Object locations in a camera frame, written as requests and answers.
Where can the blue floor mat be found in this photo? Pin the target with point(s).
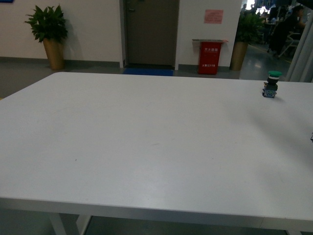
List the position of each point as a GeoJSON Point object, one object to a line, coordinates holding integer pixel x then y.
{"type": "Point", "coordinates": [155, 72]}

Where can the red fire extinguisher box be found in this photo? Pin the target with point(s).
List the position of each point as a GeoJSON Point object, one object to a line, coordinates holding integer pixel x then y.
{"type": "Point", "coordinates": [209, 55]}

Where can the grey door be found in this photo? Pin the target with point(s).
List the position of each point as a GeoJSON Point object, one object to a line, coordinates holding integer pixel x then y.
{"type": "Point", "coordinates": [151, 32]}

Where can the right potted plant gold vase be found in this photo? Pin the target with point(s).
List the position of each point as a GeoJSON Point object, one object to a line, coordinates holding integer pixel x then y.
{"type": "Point", "coordinates": [247, 32]}

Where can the potted plant gold vase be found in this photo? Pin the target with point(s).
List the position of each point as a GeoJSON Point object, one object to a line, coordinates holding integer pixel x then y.
{"type": "Point", "coordinates": [49, 27]}
{"type": "Point", "coordinates": [247, 32]}

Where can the pink paper notice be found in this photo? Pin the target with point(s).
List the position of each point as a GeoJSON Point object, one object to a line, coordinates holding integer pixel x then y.
{"type": "Point", "coordinates": [213, 16]}

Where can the left potted plant gold vase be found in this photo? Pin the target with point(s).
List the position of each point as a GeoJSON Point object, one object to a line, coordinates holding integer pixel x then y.
{"type": "Point", "coordinates": [49, 27]}

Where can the grey curtain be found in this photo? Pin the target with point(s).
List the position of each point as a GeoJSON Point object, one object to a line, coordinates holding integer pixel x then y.
{"type": "Point", "coordinates": [301, 68]}

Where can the white office chair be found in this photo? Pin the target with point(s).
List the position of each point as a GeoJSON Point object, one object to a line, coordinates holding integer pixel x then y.
{"type": "Point", "coordinates": [292, 41]}

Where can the seated person in black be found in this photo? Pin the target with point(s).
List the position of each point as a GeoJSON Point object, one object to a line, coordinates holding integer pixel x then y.
{"type": "Point", "coordinates": [281, 32]}

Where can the blue framed whiteboard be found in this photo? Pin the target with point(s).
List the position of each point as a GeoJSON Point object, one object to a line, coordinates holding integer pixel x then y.
{"type": "Point", "coordinates": [6, 1]}

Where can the green push button switch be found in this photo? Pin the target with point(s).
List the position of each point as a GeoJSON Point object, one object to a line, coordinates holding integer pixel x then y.
{"type": "Point", "coordinates": [270, 87]}

